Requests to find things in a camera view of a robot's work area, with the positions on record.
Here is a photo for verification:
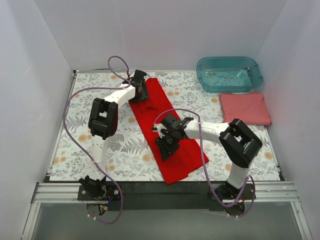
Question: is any red t shirt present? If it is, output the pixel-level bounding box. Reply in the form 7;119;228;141
130;78;203;185

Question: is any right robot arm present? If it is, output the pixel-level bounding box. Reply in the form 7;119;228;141
151;113;263;202

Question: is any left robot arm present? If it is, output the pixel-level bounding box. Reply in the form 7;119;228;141
79;70;149;200

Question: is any floral tablecloth mat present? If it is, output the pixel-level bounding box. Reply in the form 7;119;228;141
48;71;281;182

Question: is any teal plastic bin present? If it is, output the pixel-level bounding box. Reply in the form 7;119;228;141
196;56;263;93

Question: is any folded pink t shirt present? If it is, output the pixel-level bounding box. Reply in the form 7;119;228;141
219;92;272;126

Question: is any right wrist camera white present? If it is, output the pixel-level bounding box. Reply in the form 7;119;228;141
151;123;169;138

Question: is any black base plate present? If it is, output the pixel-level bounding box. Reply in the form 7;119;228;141
77;181;255;215

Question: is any aluminium frame rail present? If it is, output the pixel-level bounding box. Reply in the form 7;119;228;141
32;181;301;203

